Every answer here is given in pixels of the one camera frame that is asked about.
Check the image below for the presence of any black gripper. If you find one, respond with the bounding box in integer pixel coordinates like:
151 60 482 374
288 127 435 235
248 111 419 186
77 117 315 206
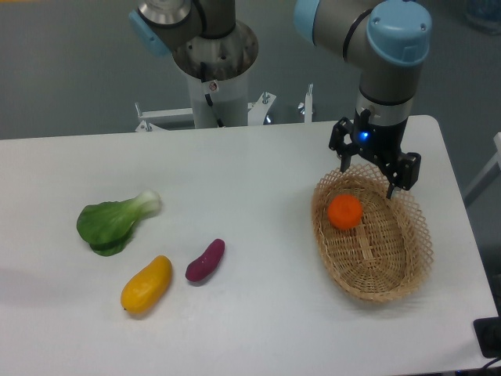
329 115 421 199

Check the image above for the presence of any orange fruit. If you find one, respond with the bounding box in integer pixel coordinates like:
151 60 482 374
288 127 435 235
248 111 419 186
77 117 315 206
327 194 363 230

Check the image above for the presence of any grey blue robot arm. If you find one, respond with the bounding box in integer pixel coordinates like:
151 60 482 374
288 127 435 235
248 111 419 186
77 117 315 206
128 1 432 190

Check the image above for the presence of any woven wicker basket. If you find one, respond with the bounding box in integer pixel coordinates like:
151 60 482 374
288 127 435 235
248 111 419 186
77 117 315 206
311 164 434 303

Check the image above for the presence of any purple sweet potato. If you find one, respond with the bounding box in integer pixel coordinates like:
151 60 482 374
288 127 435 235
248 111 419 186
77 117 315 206
185 238 225 283

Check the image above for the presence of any black device at table edge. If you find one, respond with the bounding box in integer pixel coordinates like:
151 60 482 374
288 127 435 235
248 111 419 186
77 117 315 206
473 316 500 359

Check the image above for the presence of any yellow mango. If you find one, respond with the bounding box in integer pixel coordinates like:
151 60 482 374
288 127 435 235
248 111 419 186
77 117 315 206
121 255 172 315

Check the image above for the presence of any green bok choy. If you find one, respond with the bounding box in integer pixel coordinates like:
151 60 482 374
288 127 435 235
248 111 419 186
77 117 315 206
76 190 162 257

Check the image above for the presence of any white frame at right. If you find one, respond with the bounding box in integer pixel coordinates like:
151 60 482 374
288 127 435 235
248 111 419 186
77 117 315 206
463 132 500 208

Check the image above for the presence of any white metal base frame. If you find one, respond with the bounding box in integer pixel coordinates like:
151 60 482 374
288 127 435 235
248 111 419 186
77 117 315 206
134 83 316 132

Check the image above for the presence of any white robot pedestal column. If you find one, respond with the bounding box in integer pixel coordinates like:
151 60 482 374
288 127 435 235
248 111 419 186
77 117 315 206
172 21 258 109

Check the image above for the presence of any black cable on pedestal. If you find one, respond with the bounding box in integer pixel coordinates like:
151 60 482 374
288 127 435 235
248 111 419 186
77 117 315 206
200 61 227 128

